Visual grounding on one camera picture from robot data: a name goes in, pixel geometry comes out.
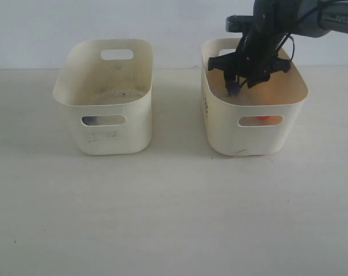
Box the orange red small object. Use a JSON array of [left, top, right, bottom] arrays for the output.
[[257, 116, 271, 120]]

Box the cream plastic bin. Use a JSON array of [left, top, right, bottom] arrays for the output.
[[53, 39, 154, 155], [201, 38, 308, 156]]

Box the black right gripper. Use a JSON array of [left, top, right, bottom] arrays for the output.
[[207, 28, 290, 94]]

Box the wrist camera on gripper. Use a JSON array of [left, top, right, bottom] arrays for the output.
[[225, 15, 254, 34]]

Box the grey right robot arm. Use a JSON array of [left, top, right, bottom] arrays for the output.
[[207, 0, 348, 95]]

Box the grey small object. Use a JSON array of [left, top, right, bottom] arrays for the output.
[[81, 116, 100, 126]]

